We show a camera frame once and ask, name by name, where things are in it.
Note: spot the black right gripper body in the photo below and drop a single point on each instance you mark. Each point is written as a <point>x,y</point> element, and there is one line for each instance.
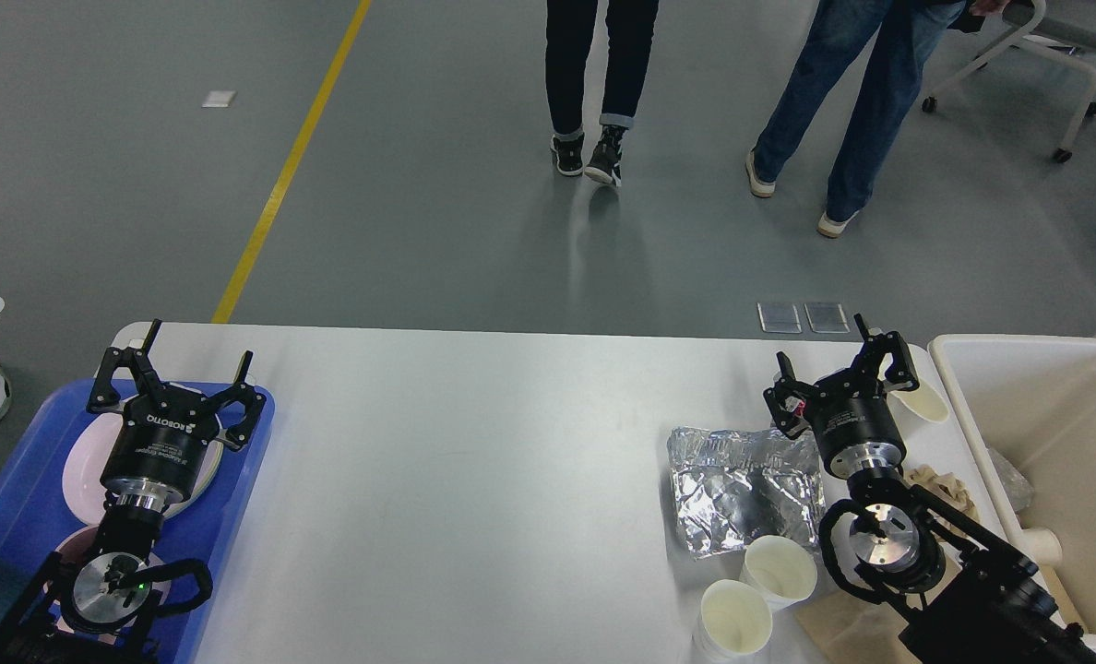
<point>854,433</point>

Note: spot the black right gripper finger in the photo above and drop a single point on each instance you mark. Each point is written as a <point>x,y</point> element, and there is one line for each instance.
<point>883,365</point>
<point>785,385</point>

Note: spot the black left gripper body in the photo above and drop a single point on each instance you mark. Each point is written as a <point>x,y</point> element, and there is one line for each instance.
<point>155,460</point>

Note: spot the pink plate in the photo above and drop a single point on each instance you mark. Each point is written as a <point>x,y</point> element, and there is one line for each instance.
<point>83,467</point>

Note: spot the pink mug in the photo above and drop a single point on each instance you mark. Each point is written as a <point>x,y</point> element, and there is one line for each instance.
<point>74,549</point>

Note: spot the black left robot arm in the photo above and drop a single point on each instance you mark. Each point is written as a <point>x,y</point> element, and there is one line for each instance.
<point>118,510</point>

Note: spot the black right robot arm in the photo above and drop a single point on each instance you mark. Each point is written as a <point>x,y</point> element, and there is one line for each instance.
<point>965,594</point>

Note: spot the yellow-green plate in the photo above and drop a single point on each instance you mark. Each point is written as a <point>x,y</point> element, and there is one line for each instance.
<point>208,470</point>

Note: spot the right metal floor plate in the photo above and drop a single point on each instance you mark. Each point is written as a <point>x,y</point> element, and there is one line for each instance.
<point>826,318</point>

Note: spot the metal floor plate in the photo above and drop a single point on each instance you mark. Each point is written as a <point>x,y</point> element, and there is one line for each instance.
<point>779,318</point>
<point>826,318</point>

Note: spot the tipped white paper cup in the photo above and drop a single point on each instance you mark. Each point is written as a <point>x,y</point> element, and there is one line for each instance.
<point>924,401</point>

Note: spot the left metal floor plate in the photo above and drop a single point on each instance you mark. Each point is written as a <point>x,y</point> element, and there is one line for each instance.
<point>779,318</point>

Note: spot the crumpled aluminium foil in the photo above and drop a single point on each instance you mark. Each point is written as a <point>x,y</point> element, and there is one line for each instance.
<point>731,488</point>

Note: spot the crumpled brown paper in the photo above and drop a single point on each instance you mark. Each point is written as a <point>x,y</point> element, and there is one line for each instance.
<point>947,487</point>

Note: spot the blue plastic tray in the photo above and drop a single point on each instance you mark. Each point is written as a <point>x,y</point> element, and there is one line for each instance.
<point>34,515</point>

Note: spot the white paper cup behind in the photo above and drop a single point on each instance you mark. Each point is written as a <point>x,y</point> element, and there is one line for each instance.
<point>782,571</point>

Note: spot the clear plastic wrap in bin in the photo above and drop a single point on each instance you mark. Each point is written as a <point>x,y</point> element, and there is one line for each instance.
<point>1019,490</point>

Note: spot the cream plastic bin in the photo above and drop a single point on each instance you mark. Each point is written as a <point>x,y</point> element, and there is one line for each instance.
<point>1033,398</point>

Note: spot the brown paper sheet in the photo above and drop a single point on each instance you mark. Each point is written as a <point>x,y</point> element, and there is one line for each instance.
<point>848,630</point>

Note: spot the paper cup in bin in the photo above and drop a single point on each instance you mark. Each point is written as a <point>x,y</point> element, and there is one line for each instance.
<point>1042,546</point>

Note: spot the white paper cup front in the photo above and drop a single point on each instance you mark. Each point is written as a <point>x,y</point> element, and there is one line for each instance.
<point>734,623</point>

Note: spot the person in blue jeans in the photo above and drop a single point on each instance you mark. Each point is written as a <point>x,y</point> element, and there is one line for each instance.
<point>904,35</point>

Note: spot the white floor label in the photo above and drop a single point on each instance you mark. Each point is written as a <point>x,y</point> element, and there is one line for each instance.
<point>219,99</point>

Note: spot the white office chair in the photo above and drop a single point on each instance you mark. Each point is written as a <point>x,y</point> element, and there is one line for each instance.
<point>1063,32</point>

